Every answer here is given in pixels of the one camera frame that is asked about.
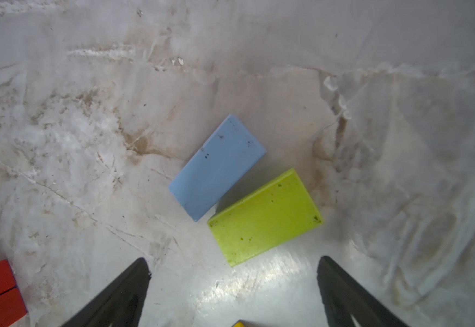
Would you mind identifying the lime green block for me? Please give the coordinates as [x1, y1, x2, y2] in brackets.
[208, 168, 323, 267]

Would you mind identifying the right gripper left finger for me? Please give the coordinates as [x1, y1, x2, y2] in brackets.
[64, 258, 152, 326]

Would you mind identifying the light blue block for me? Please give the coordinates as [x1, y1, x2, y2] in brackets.
[169, 115, 267, 222]

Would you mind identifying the yellow wedge block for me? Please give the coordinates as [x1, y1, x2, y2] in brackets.
[232, 321, 246, 327]

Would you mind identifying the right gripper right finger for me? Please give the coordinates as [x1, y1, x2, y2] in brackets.
[316, 256, 407, 327]

